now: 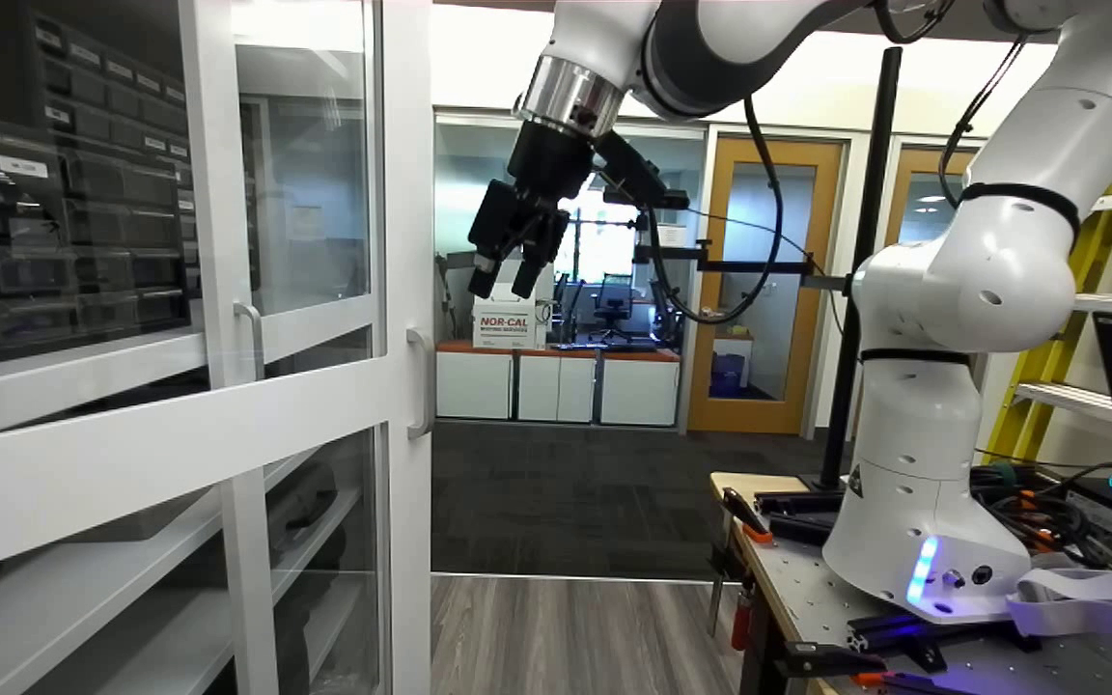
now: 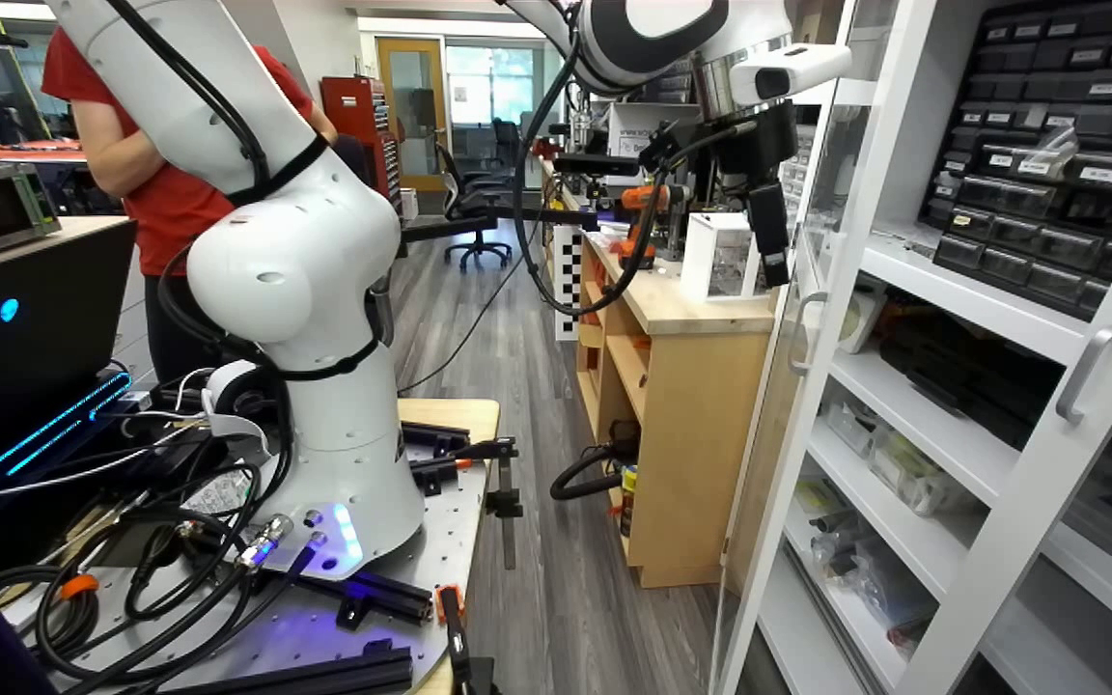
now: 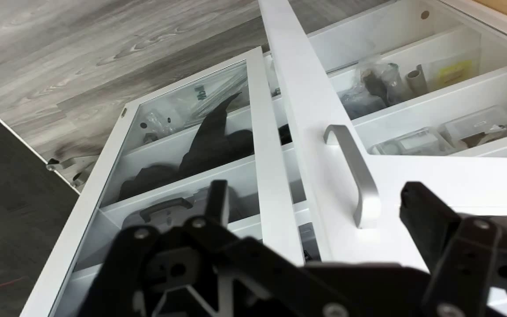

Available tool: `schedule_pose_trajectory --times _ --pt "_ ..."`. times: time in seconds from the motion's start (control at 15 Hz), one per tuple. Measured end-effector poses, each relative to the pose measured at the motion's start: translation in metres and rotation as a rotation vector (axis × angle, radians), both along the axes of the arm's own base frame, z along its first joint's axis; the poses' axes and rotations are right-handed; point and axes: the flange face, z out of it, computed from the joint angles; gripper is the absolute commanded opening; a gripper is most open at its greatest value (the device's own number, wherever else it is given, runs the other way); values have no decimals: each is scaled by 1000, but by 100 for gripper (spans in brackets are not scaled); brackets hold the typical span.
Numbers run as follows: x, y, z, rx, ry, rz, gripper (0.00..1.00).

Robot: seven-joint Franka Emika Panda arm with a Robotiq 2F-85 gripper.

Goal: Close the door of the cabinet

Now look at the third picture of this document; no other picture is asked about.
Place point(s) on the grey metal cylinder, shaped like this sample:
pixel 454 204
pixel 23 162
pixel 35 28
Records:
pixel 417 81

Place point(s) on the clear bag with black parts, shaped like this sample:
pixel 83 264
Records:
pixel 379 84

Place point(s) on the clear plastic box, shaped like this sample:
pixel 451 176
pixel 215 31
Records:
pixel 412 142
pixel 483 125

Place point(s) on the white glass cabinet door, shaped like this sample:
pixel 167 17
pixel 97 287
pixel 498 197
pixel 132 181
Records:
pixel 299 88
pixel 268 146

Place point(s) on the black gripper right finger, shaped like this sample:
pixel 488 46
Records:
pixel 488 264

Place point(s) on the black cloth bundle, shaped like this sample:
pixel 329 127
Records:
pixel 211 146

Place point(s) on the yellow packet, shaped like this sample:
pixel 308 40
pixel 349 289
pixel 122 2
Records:
pixel 454 72

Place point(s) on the white shelf cabinet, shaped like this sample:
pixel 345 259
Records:
pixel 488 81

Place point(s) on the clear bag of small parts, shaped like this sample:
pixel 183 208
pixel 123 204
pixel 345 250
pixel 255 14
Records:
pixel 157 123

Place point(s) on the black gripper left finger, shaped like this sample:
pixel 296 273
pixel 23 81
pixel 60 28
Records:
pixel 166 269

